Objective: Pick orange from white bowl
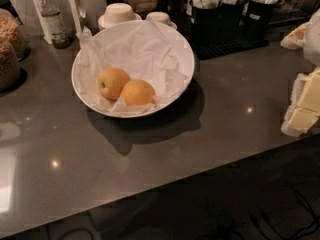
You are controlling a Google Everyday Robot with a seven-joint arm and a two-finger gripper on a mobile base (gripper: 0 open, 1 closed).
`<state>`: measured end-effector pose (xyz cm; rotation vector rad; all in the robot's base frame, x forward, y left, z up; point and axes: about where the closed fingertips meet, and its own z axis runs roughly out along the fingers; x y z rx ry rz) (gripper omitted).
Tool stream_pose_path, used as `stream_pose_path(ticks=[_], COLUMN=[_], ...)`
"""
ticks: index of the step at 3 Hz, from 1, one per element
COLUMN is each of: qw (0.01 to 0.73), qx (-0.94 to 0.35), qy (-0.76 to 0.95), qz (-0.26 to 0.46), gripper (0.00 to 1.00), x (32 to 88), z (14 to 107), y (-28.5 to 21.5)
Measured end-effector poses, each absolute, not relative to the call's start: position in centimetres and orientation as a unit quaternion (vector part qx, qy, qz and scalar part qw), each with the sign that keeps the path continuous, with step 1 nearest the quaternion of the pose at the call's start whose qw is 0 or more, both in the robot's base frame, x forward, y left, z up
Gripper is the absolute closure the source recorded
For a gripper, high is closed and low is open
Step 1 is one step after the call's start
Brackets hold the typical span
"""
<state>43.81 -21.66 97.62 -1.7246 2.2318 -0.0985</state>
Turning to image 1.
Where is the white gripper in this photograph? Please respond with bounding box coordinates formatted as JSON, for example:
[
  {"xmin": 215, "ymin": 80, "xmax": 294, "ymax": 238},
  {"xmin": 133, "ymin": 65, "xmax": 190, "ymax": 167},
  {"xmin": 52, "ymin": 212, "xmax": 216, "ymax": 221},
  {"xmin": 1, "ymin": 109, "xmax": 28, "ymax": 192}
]
[{"xmin": 280, "ymin": 9, "xmax": 320, "ymax": 137}]

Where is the orange fruit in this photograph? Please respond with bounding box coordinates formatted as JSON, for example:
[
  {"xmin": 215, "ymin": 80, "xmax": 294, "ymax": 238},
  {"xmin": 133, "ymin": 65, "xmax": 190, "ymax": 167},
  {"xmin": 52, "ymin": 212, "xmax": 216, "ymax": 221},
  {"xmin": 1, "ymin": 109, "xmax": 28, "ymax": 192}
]
[
  {"xmin": 97, "ymin": 68, "xmax": 131, "ymax": 100},
  {"xmin": 120, "ymin": 79, "xmax": 156, "ymax": 106}
]

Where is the large white bowl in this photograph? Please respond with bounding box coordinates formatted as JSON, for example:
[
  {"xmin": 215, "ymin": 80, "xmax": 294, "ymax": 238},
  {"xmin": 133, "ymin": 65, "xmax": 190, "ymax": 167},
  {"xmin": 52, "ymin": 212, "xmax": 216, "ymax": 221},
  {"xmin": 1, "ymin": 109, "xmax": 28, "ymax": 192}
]
[{"xmin": 70, "ymin": 19, "xmax": 196, "ymax": 119}]

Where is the black rubber bar mat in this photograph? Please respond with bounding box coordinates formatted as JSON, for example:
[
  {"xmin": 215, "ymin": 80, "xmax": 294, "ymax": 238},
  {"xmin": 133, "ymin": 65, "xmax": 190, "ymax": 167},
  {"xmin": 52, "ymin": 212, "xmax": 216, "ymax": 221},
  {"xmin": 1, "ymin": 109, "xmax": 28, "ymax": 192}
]
[{"xmin": 173, "ymin": 14, "xmax": 269, "ymax": 60}]

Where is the left black condiment caddy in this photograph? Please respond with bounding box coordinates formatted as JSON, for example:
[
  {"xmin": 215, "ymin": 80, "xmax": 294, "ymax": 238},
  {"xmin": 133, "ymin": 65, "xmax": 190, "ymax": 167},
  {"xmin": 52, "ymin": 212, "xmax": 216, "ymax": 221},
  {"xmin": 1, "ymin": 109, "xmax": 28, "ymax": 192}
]
[{"xmin": 191, "ymin": 4, "xmax": 244, "ymax": 46}]

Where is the small upturned white cup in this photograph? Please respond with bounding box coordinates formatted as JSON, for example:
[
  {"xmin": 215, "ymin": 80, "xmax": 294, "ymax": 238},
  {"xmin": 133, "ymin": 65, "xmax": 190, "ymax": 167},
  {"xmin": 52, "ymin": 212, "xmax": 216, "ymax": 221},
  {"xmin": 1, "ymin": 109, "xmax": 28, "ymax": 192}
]
[{"xmin": 146, "ymin": 12, "xmax": 177, "ymax": 30}]

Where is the white crumpled paper liner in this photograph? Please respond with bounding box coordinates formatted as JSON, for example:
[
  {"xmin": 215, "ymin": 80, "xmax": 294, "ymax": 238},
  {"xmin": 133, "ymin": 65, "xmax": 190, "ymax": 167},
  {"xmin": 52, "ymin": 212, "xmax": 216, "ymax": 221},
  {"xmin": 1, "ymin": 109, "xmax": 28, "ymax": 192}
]
[{"xmin": 76, "ymin": 18, "xmax": 189, "ymax": 115}]

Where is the large upturned white cup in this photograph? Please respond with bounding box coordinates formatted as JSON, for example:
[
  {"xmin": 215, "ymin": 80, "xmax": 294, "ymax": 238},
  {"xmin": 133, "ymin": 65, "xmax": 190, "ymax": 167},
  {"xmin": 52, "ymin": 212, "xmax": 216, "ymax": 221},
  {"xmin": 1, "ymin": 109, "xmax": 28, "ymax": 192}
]
[{"xmin": 98, "ymin": 3, "xmax": 141, "ymax": 30}]

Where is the glass bottle black cap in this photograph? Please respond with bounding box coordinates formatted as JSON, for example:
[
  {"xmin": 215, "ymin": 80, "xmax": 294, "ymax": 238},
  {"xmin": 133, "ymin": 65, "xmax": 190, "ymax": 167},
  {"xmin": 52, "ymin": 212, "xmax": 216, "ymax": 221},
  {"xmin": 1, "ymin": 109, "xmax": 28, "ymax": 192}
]
[{"xmin": 38, "ymin": 0, "xmax": 71, "ymax": 49}]

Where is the white acrylic sign holder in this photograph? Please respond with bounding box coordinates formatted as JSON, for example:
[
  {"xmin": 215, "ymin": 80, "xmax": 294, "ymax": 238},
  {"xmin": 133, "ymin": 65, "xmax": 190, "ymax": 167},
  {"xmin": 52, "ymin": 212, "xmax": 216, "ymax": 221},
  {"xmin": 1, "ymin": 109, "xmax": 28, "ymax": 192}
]
[{"xmin": 30, "ymin": 0, "xmax": 108, "ymax": 45}]

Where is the lower cereal jar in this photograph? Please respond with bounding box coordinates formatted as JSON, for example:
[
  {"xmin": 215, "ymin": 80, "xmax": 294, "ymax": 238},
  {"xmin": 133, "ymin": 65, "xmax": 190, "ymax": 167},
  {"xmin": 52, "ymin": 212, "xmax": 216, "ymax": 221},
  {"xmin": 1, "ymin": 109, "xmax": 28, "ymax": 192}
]
[{"xmin": 0, "ymin": 38, "xmax": 20, "ymax": 91}]

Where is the cereal jar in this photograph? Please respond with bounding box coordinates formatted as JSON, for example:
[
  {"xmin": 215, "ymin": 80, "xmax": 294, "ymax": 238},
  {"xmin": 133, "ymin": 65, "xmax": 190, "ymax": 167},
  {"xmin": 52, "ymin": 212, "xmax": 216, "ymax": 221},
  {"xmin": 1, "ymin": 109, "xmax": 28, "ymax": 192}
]
[
  {"xmin": 0, "ymin": 38, "xmax": 20, "ymax": 91},
  {"xmin": 0, "ymin": 9, "xmax": 26, "ymax": 59}
]

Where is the upper cereal jar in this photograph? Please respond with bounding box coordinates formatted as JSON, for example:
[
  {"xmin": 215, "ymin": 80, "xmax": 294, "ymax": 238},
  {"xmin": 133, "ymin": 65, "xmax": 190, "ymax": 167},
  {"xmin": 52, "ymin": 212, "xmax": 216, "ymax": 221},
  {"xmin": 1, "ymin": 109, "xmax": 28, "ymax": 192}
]
[{"xmin": 0, "ymin": 9, "xmax": 26, "ymax": 59}]

